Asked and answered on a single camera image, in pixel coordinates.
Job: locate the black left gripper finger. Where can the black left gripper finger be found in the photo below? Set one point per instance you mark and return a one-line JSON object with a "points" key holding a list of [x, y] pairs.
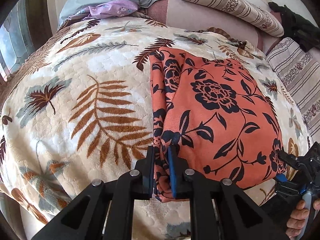
{"points": [[289, 159], [104, 210], [289, 190]]}

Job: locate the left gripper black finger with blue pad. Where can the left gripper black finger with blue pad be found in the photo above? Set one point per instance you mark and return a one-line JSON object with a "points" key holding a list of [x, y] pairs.
{"points": [[218, 209]]}

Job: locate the orange black floral garment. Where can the orange black floral garment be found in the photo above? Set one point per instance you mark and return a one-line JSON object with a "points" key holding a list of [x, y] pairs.
{"points": [[216, 116]]}

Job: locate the person's right hand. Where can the person's right hand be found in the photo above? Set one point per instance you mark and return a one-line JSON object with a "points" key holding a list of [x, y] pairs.
{"points": [[297, 220]]}

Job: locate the person's black trousers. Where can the person's black trousers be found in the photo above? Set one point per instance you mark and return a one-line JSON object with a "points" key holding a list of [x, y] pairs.
{"points": [[279, 210]]}

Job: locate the striped floral folded quilt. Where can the striped floral folded quilt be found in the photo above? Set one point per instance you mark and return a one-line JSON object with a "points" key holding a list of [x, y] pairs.
{"points": [[299, 73]]}

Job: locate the cream leaf pattern blanket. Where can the cream leaf pattern blanket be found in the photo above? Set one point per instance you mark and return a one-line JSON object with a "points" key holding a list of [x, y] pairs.
{"points": [[80, 109]]}

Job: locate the black garment on bed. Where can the black garment on bed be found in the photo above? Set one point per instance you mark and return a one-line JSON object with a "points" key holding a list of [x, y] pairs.
{"points": [[301, 30]]}

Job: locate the striped floral bolster pillow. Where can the striped floral bolster pillow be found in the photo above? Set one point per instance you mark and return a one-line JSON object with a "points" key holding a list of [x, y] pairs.
{"points": [[248, 12]]}

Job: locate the pink bed sheet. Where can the pink bed sheet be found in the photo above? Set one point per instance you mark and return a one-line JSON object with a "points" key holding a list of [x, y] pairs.
{"points": [[194, 17]]}

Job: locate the purple floral cloth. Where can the purple floral cloth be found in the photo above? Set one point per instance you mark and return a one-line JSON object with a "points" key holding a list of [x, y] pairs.
{"points": [[116, 8]]}

